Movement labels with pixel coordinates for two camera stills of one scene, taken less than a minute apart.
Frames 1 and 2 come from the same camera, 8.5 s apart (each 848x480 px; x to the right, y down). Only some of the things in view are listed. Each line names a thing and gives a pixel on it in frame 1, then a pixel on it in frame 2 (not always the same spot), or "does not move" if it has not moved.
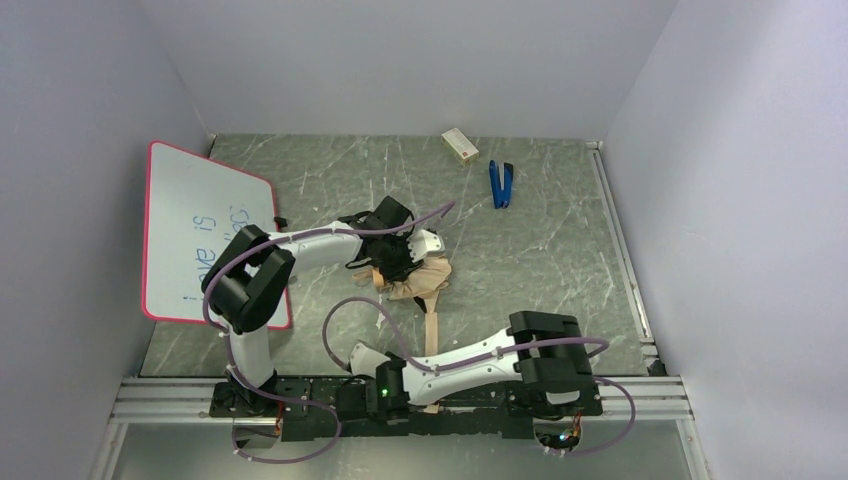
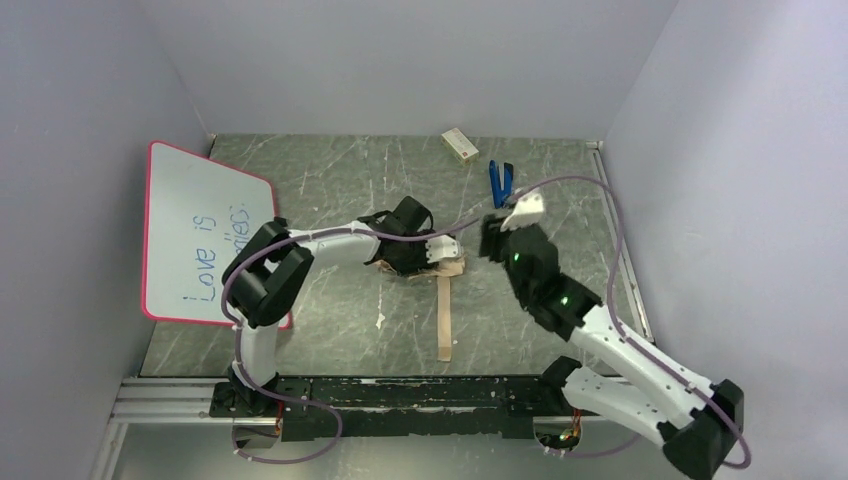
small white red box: (456, 142) does not move
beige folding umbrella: (420, 281) -> (443, 271)
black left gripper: (395, 252) does not move
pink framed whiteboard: (193, 206) does not move
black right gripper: (351, 400) -> (497, 240)
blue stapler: (501, 175) does not move
